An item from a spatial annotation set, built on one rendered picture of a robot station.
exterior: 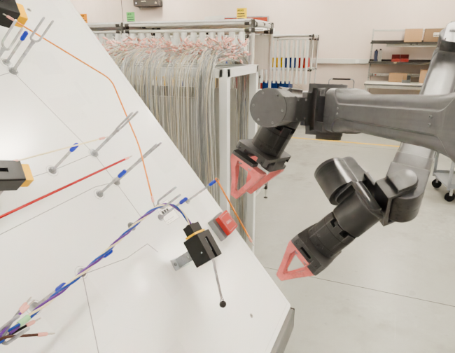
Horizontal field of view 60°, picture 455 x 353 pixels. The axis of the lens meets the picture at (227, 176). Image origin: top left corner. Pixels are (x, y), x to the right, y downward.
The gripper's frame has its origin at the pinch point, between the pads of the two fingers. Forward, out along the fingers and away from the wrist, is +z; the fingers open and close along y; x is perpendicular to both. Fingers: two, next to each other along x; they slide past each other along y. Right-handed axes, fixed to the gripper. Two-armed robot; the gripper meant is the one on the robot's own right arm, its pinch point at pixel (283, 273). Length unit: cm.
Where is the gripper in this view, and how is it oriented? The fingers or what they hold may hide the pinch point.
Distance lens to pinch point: 71.3
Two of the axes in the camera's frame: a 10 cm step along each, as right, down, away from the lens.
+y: -5.1, 0.9, -8.5
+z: -6.1, 6.6, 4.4
